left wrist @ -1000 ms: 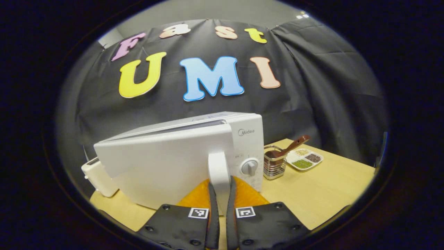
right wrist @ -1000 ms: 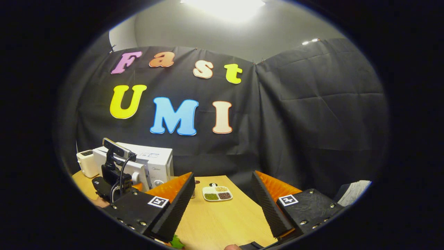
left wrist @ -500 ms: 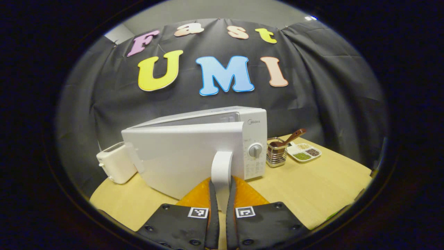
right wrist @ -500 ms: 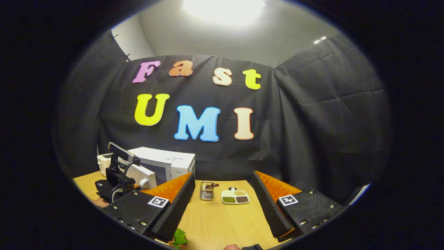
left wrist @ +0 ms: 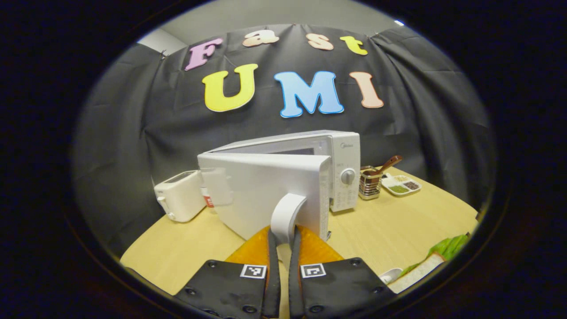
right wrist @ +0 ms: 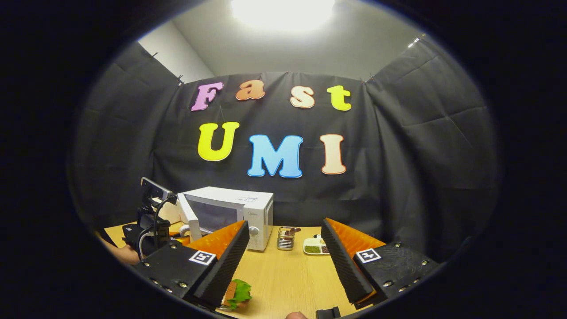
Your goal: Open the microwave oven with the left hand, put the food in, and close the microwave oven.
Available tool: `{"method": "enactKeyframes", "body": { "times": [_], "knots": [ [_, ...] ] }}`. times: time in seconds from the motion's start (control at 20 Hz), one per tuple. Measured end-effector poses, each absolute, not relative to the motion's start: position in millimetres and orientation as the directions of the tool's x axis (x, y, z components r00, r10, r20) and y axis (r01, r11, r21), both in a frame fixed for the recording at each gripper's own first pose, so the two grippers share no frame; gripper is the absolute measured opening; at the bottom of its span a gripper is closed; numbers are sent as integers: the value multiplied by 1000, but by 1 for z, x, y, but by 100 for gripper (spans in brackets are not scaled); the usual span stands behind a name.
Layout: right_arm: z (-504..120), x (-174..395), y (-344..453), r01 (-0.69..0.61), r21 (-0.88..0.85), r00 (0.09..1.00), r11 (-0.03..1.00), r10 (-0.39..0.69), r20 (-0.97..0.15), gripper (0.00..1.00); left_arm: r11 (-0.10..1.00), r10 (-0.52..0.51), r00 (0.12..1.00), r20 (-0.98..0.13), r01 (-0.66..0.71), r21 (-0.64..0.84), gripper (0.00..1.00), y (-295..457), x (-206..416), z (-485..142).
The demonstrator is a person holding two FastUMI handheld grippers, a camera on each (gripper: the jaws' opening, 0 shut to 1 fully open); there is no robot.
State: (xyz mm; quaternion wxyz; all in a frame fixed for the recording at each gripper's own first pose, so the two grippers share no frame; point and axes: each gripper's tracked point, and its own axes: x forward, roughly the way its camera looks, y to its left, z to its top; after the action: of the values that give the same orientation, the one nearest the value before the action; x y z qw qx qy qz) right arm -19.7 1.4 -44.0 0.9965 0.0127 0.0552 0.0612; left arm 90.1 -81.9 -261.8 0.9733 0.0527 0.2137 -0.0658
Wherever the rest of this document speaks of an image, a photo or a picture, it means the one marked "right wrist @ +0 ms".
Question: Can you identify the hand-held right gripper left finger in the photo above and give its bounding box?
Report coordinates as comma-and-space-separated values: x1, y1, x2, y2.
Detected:
133, 220, 250, 311

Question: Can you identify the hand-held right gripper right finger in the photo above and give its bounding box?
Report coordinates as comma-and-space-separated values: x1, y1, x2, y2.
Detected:
321, 217, 441, 306

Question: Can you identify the lettuce sandwich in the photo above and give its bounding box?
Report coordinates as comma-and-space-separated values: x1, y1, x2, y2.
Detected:
221, 279, 253, 311

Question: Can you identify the white microwave oven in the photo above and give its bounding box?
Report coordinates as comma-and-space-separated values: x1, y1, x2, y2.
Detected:
177, 186, 274, 252

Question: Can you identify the white divided bean dish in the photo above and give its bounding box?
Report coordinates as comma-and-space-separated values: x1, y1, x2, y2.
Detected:
303, 234, 331, 256

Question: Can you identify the large ceiling light panel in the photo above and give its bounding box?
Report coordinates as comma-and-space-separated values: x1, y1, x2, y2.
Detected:
230, 0, 337, 32

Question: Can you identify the metal wire basket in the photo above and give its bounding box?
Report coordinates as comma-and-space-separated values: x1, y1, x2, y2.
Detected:
277, 227, 296, 251

